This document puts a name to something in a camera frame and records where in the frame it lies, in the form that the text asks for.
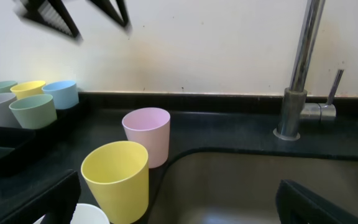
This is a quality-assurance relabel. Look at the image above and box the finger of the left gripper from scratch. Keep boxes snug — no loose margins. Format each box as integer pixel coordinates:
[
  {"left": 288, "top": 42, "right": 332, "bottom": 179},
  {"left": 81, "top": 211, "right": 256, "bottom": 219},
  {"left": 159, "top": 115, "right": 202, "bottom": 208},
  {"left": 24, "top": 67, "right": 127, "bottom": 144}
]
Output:
[
  {"left": 13, "top": 0, "right": 83, "bottom": 44},
  {"left": 88, "top": 0, "right": 133, "bottom": 34}
]

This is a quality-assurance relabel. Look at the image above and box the steel sink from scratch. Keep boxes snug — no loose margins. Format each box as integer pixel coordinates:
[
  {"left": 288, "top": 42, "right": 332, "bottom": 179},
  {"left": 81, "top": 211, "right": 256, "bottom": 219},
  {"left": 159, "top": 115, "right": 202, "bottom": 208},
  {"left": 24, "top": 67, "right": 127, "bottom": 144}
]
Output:
[{"left": 147, "top": 147, "right": 358, "bottom": 224}]

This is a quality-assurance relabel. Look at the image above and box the yellow cup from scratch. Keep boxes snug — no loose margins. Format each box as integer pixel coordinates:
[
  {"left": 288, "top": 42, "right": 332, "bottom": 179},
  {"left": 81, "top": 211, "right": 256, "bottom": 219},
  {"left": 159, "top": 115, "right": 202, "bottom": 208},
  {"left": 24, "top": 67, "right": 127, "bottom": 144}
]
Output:
[
  {"left": 80, "top": 140, "right": 150, "bottom": 224},
  {"left": 10, "top": 80, "right": 47, "bottom": 100}
]

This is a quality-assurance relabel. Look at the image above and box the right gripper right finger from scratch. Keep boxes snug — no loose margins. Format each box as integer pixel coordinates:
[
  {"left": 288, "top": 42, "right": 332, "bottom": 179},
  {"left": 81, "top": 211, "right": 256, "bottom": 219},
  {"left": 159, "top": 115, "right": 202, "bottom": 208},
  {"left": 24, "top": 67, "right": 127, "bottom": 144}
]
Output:
[{"left": 275, "top": 179, "right": 358, "bottom": 224}]

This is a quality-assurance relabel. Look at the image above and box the white cup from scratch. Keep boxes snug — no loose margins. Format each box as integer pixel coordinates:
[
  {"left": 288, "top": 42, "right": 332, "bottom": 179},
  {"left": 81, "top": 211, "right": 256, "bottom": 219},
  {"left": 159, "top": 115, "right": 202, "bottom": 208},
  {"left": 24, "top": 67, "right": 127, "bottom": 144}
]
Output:
[{"left": 32, "top": 203, "right": 111, "bottom": 224}]

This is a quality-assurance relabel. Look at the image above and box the blue cup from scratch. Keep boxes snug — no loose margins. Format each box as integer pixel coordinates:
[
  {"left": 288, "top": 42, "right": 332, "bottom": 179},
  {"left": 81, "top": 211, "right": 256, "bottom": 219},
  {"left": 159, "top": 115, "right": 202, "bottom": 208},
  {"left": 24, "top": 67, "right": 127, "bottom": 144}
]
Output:
[{"left": 41, "top": 80, "right": 80, "bottom": 110}]

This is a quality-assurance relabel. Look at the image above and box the pink cup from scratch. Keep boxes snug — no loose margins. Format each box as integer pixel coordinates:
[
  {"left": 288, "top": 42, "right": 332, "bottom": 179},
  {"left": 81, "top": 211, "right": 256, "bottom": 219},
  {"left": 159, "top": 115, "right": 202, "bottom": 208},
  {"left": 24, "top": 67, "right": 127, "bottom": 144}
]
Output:
[{"left": 121, "top": 107, "right": 171, "bottom": 169}]

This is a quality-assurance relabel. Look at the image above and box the black tray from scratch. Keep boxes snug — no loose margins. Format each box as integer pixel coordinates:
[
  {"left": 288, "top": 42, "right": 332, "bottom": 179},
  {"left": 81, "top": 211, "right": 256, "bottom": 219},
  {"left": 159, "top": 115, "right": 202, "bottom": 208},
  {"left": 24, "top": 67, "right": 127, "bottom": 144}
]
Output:
[{"left": 0, "top": 91, "right": 90, "bottom": 177}]

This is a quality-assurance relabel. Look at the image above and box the steel tap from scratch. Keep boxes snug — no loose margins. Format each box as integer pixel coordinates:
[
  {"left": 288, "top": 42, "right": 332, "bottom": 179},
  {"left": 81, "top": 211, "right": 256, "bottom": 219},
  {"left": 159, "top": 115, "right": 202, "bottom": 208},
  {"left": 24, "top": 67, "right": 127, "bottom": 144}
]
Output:
[{"left": 272, "top": 0, "right": 345, "bottom": 142}]

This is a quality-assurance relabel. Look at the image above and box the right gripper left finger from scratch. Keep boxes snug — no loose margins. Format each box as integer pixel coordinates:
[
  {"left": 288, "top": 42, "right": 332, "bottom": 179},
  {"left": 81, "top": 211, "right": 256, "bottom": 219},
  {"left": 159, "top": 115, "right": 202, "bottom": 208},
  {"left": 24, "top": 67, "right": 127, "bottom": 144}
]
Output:
[{"left": 0, "top": 169, "right": 81, "bottom": 224}]

